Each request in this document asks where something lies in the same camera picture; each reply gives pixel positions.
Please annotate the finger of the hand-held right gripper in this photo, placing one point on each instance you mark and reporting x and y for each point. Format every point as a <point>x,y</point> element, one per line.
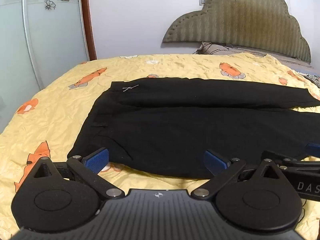
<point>313,148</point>
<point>277,154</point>

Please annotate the black pants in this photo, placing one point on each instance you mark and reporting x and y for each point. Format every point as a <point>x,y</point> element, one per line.
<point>175,130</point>

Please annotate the brown wooden wardrobe frame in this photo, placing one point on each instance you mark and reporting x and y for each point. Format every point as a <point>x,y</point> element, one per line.
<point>88,17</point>

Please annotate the patterned pillow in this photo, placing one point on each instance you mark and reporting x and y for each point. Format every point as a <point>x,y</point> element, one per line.
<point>216,48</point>

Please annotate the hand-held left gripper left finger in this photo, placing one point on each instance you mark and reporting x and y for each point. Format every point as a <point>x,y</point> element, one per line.
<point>96,158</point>

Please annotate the flowered wardrobe sliding door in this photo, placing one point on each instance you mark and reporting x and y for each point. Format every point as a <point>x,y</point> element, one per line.
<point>50,42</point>

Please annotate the black white striped cloth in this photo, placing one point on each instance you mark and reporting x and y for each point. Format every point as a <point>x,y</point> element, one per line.
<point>313,80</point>

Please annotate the yellow printed blanket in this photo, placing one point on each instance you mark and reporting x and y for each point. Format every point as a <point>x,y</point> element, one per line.
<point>62,100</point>

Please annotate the olive padded headboard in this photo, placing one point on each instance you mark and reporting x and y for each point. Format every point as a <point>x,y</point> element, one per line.
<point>237,17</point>

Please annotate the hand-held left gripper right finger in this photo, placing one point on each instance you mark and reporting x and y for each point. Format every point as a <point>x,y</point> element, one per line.
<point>215,161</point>

